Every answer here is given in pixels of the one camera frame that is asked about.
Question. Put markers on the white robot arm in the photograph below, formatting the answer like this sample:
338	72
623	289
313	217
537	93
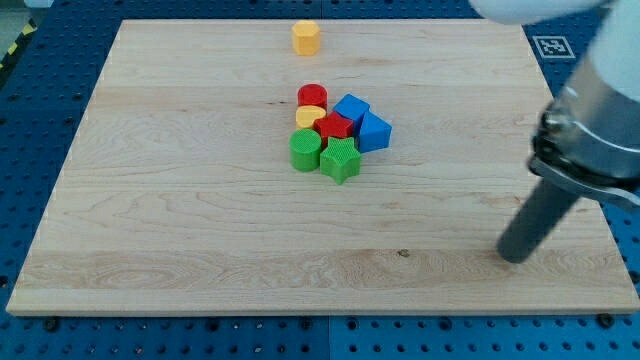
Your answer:
603	91

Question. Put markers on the green star block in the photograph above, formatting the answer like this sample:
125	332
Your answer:
341	159

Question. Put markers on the green cylinder block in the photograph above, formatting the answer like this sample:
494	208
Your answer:
305	146

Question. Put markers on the red star block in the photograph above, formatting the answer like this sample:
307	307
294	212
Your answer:
333	125

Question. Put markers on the yellow half-round block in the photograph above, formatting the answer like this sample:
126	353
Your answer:
306	116

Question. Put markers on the blue triangle block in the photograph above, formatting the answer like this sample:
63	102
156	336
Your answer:
374	133

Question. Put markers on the blue cube block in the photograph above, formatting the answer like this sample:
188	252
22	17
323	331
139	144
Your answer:
352	108

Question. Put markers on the red cylinder block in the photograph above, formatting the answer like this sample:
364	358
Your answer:
312	95

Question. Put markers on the wooden board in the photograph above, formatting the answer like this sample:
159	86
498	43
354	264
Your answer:
177	197

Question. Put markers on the yellow hexagon block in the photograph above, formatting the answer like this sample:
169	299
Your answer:
306	37

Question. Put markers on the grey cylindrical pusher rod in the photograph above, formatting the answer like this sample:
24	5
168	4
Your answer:
542	211

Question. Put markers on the white fiducial marker tag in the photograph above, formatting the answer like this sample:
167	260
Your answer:
553	47

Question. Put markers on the silver metal clamp bracket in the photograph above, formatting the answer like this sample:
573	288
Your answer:
580	170

